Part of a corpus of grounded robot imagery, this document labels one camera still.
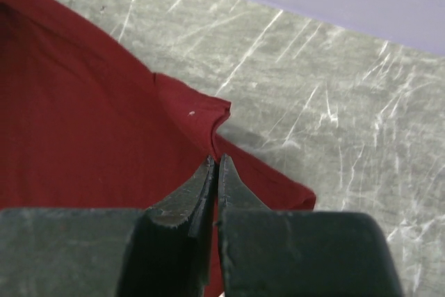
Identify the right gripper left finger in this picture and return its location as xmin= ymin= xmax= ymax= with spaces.
xmin=1 ymin=158 xmax=215 ymax=296

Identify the dark red t shirt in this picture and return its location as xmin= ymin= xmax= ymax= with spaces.
xmin=0 ymin=0 xmax=318 ymax=297

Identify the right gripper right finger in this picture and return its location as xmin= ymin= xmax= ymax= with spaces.
xmin=218 ymin=156 xmax=403 ymax=297

